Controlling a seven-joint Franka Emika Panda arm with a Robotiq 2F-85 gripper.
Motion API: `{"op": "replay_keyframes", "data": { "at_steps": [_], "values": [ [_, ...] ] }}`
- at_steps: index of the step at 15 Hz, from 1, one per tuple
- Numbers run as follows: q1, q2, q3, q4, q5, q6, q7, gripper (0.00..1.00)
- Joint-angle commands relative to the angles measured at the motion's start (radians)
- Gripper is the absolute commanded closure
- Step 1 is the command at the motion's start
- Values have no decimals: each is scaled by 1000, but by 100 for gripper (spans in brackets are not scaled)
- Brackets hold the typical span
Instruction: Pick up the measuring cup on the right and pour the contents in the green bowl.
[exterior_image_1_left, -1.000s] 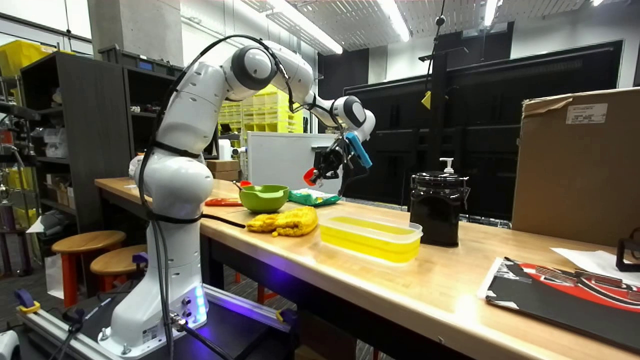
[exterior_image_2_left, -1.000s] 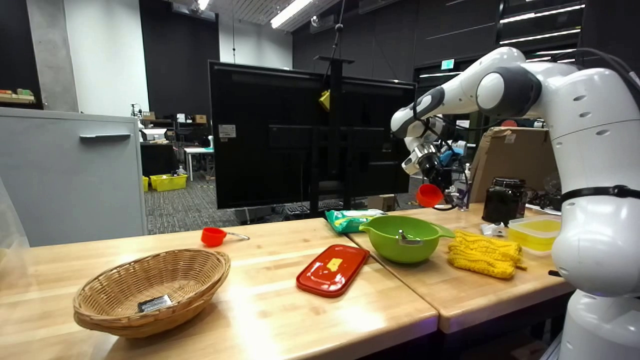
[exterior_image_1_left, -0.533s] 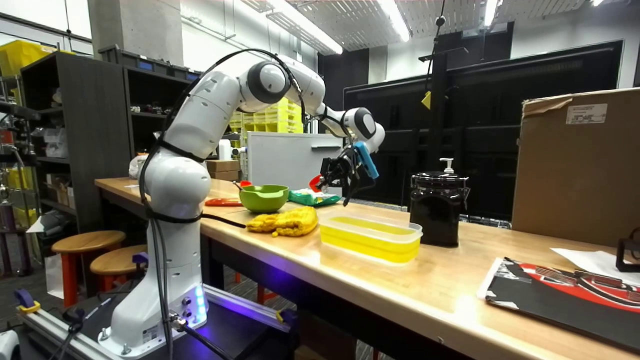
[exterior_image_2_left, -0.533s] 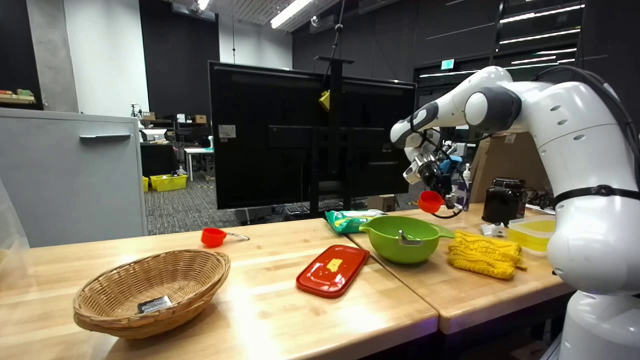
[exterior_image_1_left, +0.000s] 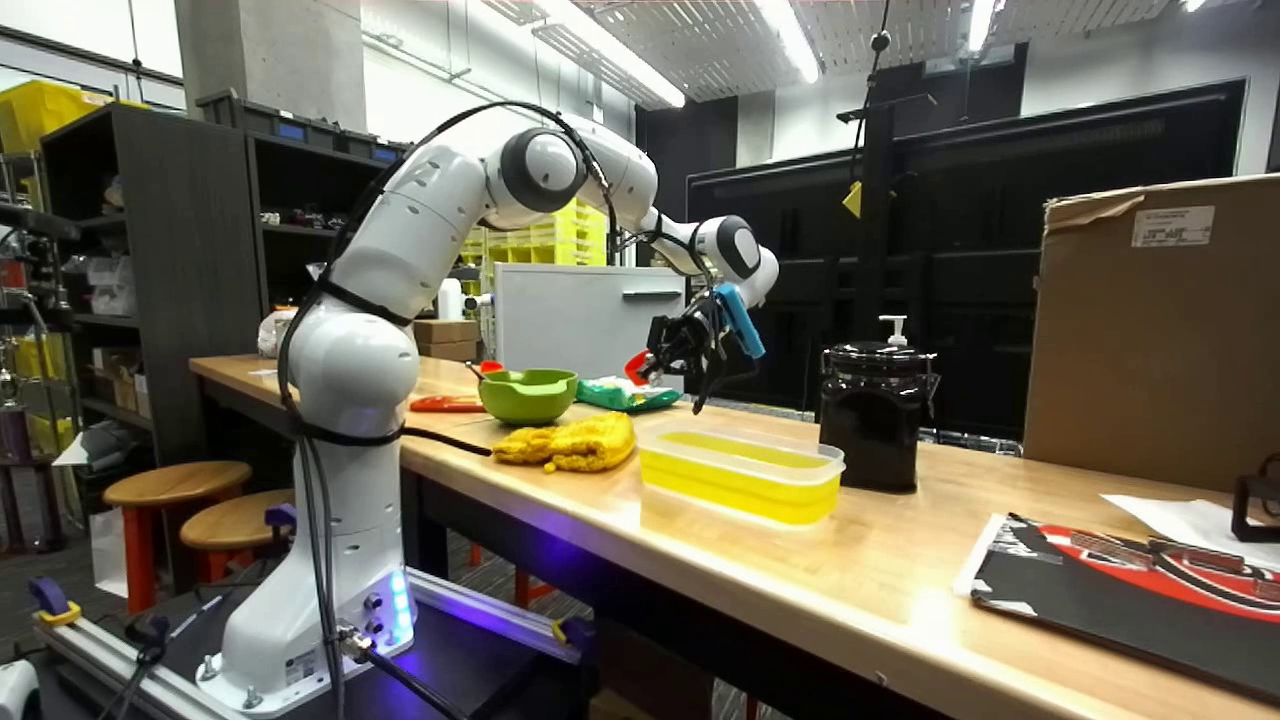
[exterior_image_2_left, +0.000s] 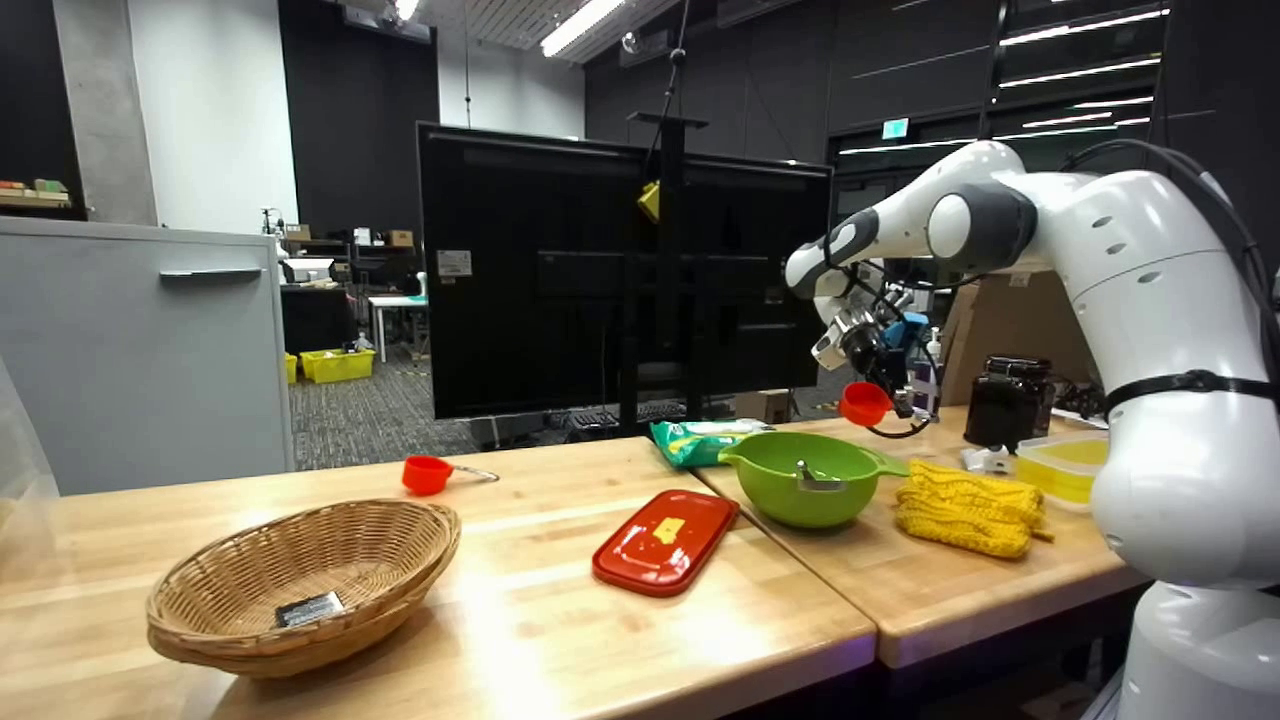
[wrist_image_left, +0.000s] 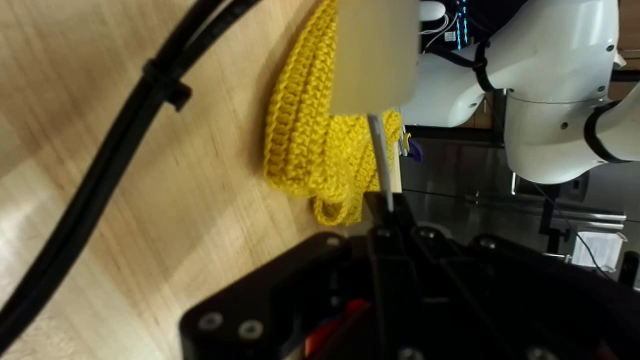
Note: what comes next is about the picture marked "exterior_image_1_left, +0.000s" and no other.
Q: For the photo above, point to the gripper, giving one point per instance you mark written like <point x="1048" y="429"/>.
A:
<point x="686" y="338"/>

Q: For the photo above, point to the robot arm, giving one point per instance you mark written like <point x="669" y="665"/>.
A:
<point x="352" y="360"/>

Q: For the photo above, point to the green bowl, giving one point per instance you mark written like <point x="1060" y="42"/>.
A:
<point x="527" y="398"/>

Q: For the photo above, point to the small red measuring cup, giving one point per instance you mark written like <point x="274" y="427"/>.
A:
<point x="489" y="367"/>

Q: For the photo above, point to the green snack packet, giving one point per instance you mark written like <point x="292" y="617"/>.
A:
<point x="618" y="396"/>

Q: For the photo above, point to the yellow plastic container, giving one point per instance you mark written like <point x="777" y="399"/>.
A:
<point x="740" y="478"/>

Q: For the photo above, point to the yellow knitted cloth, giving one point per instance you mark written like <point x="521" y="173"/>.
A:
<point x="575" y="444"/>

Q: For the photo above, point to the white cabinet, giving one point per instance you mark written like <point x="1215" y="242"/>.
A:
<point x="570" y="320"/>

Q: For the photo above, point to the stack of yellow bins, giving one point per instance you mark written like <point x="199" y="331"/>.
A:
<point x="560" y="238"/>

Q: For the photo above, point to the black jar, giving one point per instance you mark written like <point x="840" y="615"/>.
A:
<point x="872" y="420"/>

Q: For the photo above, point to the white pump bottle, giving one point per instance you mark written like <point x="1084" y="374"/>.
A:
<point x="895" y="331"/>

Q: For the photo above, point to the stack of small cardboard boxes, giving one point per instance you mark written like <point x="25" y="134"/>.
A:
<point x="446" y="338"/>

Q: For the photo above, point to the white plastic bottle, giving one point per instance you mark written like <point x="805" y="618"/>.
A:
<point x="450" y="298"/>

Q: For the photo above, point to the blue and yellow clamp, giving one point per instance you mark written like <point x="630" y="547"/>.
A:
<point x="574" y="632"/>
<point x="52" y="600"/>

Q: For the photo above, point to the large black screen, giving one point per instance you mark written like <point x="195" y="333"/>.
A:
<point x="1000" y="260"/>

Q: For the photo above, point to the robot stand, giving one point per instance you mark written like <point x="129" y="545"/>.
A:
<point x="480" y="660"/>

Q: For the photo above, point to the round wooden stool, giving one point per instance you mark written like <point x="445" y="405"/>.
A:
<point x="232" y="522"/>
<point x="175" y="483"/>

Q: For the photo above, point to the large cardboard box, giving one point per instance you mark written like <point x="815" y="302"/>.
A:
<point x="1160" y="340"/>

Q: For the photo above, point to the black and red poster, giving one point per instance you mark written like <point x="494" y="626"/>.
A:
<point x="1130" y="595"/>

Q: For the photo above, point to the dark shelf unit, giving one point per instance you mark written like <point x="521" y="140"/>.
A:
<point x="190" y="260"/>

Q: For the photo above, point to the white paper sheet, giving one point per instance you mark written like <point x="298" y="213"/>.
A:
<point x="1185" y="520"/>

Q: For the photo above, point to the yellow storage bin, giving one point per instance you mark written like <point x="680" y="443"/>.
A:
<point x="40" y="110"/>

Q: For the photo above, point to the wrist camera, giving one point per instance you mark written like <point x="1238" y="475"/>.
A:
<point x="741" y="320"/>

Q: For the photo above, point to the black frame object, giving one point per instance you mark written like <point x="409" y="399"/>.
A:
<point x="1255" y="505"/>

